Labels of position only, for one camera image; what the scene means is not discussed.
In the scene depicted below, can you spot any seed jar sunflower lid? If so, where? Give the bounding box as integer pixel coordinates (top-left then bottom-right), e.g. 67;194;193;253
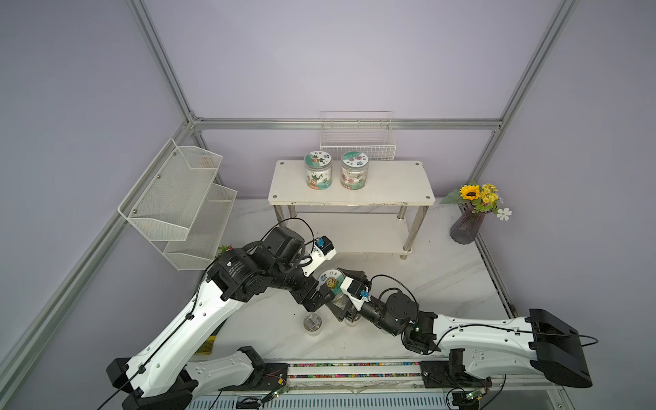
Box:
317;269;345;303

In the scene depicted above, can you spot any small clear jar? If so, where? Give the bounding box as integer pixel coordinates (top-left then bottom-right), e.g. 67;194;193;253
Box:
302;313;323;337
343;314;361;327

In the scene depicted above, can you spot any seed jar purple flower lid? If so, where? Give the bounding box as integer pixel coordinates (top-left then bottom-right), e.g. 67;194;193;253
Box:
341;151;369;191

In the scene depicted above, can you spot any seed jar green plant lid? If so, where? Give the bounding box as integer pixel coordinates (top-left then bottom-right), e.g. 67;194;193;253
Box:
304;150;332;190

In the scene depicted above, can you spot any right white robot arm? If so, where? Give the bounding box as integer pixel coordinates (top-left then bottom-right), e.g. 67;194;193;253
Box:
319;269;593;389

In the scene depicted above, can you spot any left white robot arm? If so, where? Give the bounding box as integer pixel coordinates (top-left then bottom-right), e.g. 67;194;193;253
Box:
107;237;336;409

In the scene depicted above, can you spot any white two-tier shelf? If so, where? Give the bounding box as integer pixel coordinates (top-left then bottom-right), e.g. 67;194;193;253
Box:
268;155;436;260

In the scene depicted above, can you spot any black rubber glove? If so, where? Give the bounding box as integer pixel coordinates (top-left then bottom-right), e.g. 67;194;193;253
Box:
196;323;225;355

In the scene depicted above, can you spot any sunflower bouquet in dark vase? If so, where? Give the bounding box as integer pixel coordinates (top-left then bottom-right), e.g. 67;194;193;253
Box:
440;180;513;245

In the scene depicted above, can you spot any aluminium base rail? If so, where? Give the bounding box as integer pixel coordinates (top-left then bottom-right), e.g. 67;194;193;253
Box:
135;355;575;410

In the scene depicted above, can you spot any white wire basket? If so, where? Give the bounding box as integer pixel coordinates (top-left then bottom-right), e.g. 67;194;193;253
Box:
319;110;396;161

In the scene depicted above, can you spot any white mesh wall rack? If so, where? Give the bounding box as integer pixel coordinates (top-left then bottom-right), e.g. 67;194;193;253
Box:
118;139;237;271

